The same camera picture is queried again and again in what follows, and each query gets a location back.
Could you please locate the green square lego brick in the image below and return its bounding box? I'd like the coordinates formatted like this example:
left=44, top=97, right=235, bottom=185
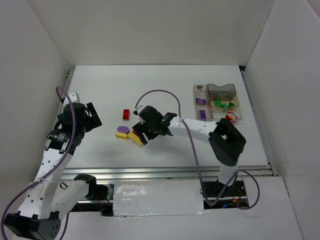
left=214, top=100, right=222, bottom=108

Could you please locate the long yellow lego plate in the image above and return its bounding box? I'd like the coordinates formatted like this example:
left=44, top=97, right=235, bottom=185
left=127, top=131, right=144, bottom=147

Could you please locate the red rectangular lego brick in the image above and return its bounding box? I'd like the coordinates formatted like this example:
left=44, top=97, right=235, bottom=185
left=122, top=109, right=130, bottom=121

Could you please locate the small green lego brick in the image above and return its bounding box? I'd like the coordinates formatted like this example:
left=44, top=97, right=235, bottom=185
left=221, top=103, right=228, bottom=109

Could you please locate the purple lego brick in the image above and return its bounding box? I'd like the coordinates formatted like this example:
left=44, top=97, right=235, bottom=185
left=195, top=98, right=207, bottom=106
left=198, top=109, right=207, bottom=119

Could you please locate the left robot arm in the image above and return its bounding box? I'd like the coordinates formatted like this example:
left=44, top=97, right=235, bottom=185
left=1, top=102, right=102, bottom=240

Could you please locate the purple round lego piece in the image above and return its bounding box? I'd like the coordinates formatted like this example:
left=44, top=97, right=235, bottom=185
left=117, top=125, right=130, bottom=134

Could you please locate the red round flower lego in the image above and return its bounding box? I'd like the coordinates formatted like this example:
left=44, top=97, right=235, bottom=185
left=225, top=112, right=238, bottom=124

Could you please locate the light green lego brick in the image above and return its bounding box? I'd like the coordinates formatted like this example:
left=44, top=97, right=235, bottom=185
left=227, top=102, right=235, bottom=108

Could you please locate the yellow curved lego piece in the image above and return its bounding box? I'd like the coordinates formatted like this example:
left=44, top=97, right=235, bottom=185
left=115, top=132, right=128, bottom=140

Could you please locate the aluminium rail frame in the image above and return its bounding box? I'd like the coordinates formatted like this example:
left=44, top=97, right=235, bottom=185
left=62, top=65, right=273, bottom=181

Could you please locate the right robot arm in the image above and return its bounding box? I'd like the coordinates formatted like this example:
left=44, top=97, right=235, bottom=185
left=132, top=105, right=246, bottom=194

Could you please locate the clear divided container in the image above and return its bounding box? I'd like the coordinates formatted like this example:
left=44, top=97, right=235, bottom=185
left=193, top=83, right=243, bottom=125

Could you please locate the white tape sheet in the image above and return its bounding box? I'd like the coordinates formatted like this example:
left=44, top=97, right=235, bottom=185
left=113, top=180, right=205, bottom=217

